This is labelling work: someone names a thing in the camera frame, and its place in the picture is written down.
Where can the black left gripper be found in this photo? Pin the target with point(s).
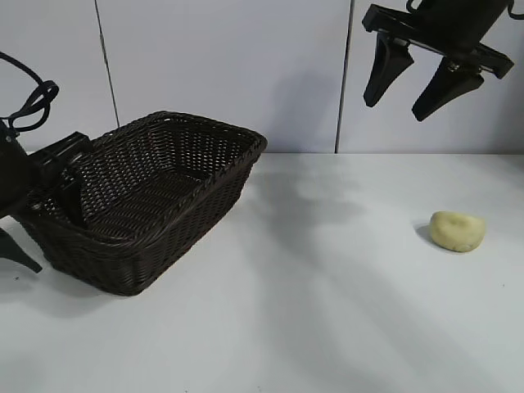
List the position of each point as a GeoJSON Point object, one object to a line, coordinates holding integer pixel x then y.
{"type": "Point", "coordinates": [16, 180]}

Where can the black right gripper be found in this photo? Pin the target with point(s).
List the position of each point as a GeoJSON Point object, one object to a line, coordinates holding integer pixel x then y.
{"type": "Point", "coordinates": [450, 24]}

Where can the dark brown wicker basket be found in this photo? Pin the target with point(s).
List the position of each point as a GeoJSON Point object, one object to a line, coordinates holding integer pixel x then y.
{"type": "Point", "coordinates": [163, 245]}

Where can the yellow potato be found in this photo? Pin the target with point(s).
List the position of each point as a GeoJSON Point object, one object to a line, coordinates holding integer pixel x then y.
{"type": "Point", "coordinates": [456, 233]}

